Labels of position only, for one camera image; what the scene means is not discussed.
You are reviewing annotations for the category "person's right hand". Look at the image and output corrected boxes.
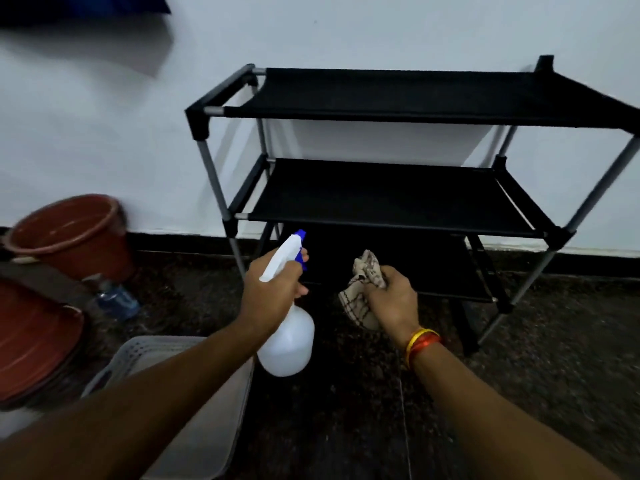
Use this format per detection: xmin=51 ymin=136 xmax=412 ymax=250
xmin=361 ymin=265 xmax=420 ymax=350

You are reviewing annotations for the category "person's left hand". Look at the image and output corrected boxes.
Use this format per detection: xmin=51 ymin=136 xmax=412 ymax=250
xmin=238 ymin=246 xmax=310 ymax=336

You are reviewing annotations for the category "beige patterned cloth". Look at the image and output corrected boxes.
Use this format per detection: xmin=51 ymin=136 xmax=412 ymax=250
xmin=338 ymin=250 xmax=388 ymax=331

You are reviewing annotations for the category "white spray bottle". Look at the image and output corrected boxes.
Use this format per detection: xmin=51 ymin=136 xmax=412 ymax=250
xmin=256 ymin=230 xmax=316 ymax=378

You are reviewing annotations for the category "person's left forearm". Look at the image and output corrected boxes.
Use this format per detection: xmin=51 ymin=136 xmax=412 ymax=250
xmin=0 ymin=315 xmax=271 ymax=480

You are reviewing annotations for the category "person's right forearm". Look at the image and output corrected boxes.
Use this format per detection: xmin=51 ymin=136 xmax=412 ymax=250
xmin=409 ymin=341 xmax=622 ymax=480

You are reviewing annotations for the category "red and yellow wrist thread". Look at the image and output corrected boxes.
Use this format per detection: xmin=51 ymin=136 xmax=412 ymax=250
xmin=404 ymin=328 xmax=443 ymax=371

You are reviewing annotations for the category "black three-tier shelf rack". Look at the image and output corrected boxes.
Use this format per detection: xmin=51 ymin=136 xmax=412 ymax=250
xmin=184 ymin=55 xmax=640 ymax=357

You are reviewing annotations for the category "grey plastic basket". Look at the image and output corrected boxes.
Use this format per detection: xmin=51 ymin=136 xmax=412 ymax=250
xmin=81 ymin=336 xmax=256 ymax=480

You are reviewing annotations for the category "clear plastic water bottle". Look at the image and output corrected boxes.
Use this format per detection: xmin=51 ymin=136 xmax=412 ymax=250
xmin=82 ymin=273 xmax=141 ymax=323

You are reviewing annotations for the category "brown plastic bucket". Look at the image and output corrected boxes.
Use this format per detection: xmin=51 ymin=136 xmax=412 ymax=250
xmin=2 ymin=194 xmax=136 ymax=284

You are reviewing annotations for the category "brown plastic basin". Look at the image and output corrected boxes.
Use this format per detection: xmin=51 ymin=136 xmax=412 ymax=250
xmin=0 ymin=277 xmax=89 ymax=411

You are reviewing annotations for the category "dark blue hanging object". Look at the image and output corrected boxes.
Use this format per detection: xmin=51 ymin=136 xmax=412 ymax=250
xmin=0 ymin=0 xmax=172 ymax=26

